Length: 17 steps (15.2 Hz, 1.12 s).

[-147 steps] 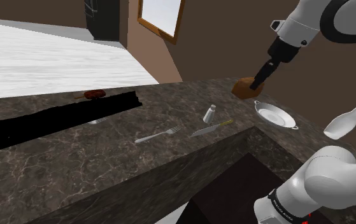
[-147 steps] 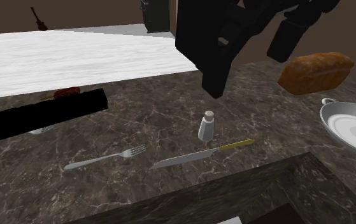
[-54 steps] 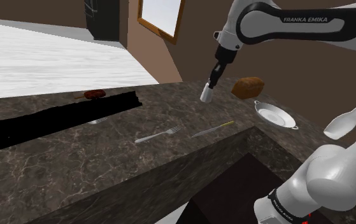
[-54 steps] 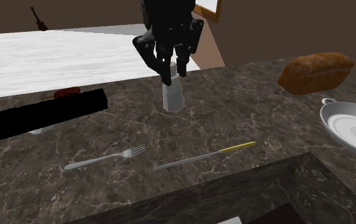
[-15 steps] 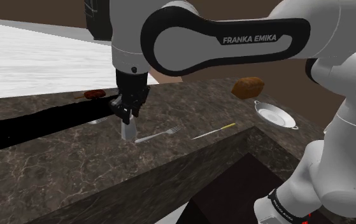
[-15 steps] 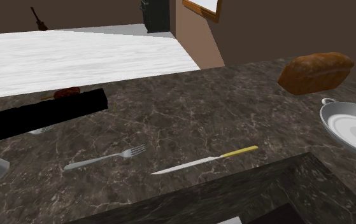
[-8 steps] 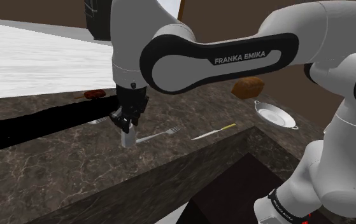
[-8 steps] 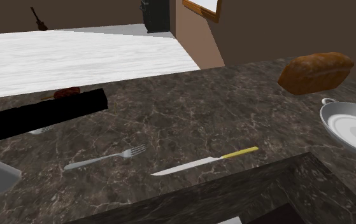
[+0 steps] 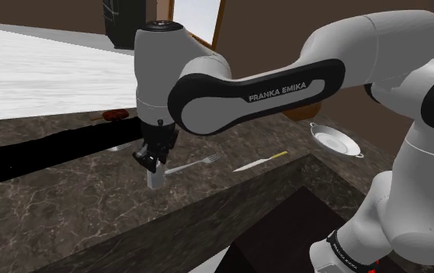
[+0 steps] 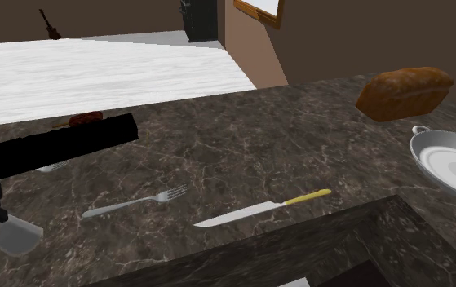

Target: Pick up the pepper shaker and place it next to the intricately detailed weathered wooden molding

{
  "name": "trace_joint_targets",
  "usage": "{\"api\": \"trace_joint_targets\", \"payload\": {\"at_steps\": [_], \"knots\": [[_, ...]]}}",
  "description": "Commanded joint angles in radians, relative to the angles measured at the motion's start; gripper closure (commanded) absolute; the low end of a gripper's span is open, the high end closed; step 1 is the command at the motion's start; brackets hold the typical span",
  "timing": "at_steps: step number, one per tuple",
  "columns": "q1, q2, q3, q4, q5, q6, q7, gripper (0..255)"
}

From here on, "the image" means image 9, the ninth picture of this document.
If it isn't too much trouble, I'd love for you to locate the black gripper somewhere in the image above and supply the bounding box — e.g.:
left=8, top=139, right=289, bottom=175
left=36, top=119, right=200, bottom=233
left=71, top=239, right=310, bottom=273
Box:
left=132, top=118, right=180, bottom=174

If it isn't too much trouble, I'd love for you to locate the dark robot stand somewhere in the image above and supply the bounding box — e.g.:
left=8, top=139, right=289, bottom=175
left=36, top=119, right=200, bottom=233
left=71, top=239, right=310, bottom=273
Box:
left=215, top=185, right=408, bottom=273

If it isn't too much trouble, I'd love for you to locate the silver fork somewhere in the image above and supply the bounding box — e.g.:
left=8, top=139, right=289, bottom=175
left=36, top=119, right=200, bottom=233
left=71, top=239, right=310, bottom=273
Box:
left=164, top=152, right=222, bottom=176

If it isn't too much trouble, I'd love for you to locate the brown bowl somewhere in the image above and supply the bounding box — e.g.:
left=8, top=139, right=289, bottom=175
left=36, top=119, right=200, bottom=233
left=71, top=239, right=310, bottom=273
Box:
left=282, top=101, right=322, bottom=123

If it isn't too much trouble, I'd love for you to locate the yellow handled knife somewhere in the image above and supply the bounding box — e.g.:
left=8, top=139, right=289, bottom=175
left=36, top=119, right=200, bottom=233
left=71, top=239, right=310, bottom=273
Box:
left=232, top=150, right=289, bottom=173

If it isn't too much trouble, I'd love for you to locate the black cabinet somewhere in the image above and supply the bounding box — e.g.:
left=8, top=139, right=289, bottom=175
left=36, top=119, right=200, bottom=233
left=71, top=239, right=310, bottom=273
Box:
left=102, top=0, right=148, bottom=51

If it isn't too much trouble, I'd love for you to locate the white pan with handles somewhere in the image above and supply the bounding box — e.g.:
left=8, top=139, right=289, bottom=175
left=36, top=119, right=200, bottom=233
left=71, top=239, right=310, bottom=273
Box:
left=309, top=121, right=365, bottom=159

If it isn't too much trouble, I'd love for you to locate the grey upright block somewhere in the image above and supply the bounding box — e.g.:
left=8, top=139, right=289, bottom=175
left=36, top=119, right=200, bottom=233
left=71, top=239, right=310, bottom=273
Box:
left=147, top=159, right=165, bottom=190

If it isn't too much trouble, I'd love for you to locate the silver utensil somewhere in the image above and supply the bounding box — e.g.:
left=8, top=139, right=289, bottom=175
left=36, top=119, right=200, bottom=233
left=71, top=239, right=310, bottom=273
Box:
left=106, top=142, right=133, bottom=153

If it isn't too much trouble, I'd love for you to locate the brown meat on stick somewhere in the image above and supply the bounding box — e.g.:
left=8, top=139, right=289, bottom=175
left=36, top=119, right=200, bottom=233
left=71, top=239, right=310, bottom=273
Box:
left=89, top=108, right=130, bottom=123

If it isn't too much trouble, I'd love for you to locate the window with wooden frame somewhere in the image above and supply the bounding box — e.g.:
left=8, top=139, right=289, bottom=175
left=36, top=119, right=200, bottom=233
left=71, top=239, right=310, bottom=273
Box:
left=167, top=0, right=227, bottom=51

